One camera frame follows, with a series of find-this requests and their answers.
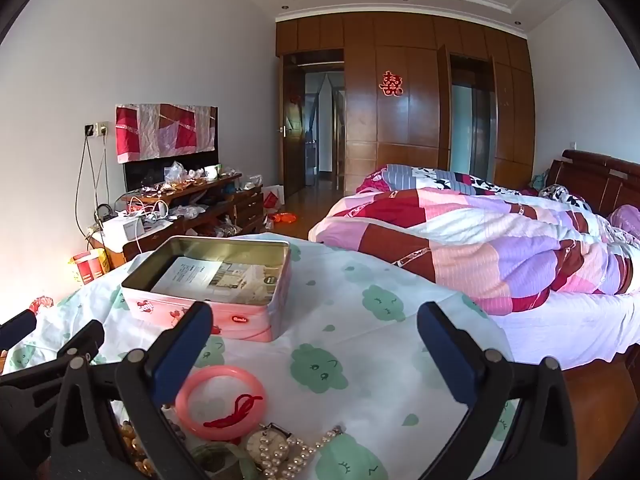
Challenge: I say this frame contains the black power cable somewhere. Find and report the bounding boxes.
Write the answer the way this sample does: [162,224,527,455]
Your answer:
[74,135,93,226]

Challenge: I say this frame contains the pearl necklace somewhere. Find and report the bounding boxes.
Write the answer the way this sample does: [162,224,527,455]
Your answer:
[257,425,346,480]

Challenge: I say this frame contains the gold wristwatch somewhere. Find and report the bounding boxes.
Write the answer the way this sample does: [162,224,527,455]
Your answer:
[245,422,293,466]

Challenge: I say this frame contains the wooden door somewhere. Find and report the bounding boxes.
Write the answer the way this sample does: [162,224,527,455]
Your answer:
[280,55,307,197]

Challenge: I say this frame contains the red yellow bag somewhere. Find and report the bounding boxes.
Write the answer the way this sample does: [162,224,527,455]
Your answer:
[70,249,110,285]

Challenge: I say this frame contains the pale bed sheet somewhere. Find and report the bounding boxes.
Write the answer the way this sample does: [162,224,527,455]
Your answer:
[492,285,640,371]

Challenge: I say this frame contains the red white patchwork cover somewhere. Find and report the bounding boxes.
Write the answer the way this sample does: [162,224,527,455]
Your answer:
[115,103,219,164]

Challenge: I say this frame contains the black television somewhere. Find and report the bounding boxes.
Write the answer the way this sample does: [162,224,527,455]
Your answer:
[123,105,219,193]

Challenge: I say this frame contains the red paper decoration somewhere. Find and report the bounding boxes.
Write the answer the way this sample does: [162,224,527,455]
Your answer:
[378,71,405,97]

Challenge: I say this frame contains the wooden headboard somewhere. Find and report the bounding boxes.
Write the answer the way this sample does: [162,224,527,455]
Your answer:
[542,149,640,218]

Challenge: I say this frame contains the pink bangle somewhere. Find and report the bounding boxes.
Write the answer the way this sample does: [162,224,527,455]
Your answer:
[175,365,267,440]

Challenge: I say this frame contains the red string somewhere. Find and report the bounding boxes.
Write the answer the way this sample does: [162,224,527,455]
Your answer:
[204,392,264,430]

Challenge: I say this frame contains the wooden wardrobe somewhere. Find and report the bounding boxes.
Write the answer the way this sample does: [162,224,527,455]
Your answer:
[275,10,533,196]

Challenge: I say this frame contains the white red shopping bag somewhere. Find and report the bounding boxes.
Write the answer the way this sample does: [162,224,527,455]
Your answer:
[262,185,286,211]

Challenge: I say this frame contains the pink tin box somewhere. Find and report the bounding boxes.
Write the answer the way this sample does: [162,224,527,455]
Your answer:
[121,236,292,343]

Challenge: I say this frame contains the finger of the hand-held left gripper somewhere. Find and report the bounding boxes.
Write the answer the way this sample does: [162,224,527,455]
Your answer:
[0,309,39,344]
[0,319,106,389]

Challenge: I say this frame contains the patchwork quilt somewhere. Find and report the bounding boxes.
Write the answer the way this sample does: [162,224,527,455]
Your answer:
[308,165,640,313]

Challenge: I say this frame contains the green jade bangle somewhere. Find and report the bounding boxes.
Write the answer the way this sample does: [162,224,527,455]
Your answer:
[192,442,261,480]

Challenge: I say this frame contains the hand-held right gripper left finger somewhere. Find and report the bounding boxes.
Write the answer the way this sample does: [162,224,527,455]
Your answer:
[50,301,215,480]

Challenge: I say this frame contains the dark bead bracelet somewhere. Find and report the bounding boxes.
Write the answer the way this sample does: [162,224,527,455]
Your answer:
[162,412,190,443]

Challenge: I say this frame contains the wooden television cabinet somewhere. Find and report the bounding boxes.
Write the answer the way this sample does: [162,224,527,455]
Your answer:
[90,172,266,268]

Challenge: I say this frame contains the grey power cable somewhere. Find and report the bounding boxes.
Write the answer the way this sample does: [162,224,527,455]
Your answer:
[95,135,111,221]

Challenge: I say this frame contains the purple pillow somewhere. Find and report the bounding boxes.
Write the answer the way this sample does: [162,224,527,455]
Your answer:
[607,205,640,246]

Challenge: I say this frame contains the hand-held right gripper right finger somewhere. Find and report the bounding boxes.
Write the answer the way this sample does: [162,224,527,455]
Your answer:
[416,301,593,480]

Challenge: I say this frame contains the white box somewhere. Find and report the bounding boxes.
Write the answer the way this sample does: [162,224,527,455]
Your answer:
[102,215,147,243]

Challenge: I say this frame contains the black white printed pillow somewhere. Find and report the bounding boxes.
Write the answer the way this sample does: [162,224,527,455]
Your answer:
[540,185,593,213]

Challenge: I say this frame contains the printed papers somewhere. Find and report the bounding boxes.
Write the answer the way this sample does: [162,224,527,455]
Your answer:
[150,256,281,306]

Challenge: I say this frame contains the white green-print tablecloth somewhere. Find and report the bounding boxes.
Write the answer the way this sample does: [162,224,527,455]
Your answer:
[0,232,518,480]

